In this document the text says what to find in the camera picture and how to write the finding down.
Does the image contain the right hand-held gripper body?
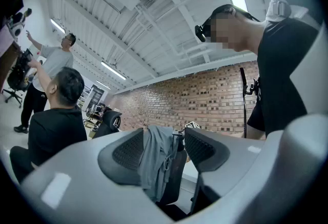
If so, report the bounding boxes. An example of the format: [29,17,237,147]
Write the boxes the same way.
[173,121,201,152]

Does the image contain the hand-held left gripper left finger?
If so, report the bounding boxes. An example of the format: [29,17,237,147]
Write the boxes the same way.
[19,127,180,224]

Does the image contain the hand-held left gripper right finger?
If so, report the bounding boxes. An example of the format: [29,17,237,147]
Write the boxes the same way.
[183,113,328,224]

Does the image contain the grey garment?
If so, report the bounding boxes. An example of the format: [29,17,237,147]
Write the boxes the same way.
[139,125,180,203]

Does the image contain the black coat rack stand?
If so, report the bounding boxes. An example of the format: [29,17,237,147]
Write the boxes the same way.
[239,67,249,139]

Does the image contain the person's right forearm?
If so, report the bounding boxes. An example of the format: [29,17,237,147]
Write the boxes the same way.
[246,125,267,141]

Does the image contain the black mesh office chair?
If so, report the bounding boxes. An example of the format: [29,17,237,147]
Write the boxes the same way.
[153,140,192,221]

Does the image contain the person's black shirt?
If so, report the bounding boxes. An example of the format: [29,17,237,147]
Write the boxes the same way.
[247,16,321,139]

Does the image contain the white storage shelf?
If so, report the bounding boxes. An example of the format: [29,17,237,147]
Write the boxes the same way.
[76,84,93,111]

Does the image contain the person's head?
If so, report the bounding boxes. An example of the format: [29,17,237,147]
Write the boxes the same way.
[204,4,266,53]

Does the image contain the person's white harness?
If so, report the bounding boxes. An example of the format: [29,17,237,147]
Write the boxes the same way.
[265,0,328,116]

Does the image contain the brown wooden panel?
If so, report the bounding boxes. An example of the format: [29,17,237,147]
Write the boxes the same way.
[0,38,23,93]

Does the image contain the white and black device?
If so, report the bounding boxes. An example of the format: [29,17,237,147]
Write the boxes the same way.
[5,7,33,42]

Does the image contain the black head-worn camera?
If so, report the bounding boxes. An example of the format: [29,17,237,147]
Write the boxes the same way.
[194,4,261,43]

